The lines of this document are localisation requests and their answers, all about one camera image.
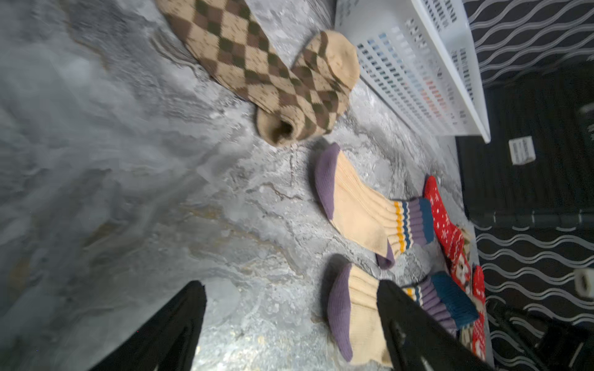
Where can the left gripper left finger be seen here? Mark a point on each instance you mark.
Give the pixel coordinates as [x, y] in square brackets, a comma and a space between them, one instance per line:
[168, 340]

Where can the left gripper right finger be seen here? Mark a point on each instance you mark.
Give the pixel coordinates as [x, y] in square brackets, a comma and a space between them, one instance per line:
[414, 339]

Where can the cream purple striped sock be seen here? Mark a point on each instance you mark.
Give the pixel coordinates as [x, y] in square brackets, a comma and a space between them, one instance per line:
[385, 227]

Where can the white plastic basket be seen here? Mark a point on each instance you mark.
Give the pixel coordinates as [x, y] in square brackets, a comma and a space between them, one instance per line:
[419, 58]

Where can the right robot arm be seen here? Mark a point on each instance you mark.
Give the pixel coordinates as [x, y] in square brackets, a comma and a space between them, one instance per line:
[540, 316]

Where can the black tool case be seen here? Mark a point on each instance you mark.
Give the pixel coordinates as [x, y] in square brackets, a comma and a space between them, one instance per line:
[537, 169]

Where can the beige argyle sock left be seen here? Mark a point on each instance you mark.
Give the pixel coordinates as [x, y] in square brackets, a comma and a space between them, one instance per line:
[294, 103]

